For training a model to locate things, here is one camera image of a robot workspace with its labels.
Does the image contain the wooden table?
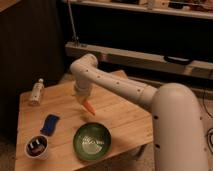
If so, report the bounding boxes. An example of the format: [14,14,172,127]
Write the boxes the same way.
[15,82,153,171]

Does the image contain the green ceramic bowl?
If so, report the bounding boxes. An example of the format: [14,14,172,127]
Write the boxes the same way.
[73,122,111,161]

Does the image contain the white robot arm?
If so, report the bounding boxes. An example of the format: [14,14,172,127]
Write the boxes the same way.
[70,54,209,171]

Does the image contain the clear plastic bottle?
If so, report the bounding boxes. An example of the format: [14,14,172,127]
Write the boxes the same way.
[29,78,44,106]

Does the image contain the metal stand pole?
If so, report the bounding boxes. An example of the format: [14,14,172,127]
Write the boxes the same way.
[67,0,80,46]

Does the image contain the orange pepper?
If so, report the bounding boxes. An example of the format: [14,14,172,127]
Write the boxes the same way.
[82,100,95,115]

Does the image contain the black handle on shelf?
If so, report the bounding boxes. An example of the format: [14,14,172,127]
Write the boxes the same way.
[164,56,193,65]

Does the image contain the upper wooden shelf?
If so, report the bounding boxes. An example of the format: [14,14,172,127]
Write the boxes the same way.
[61,0,213,20]

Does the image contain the blue sponge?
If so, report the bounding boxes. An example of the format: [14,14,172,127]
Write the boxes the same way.
[40,114,60,136]

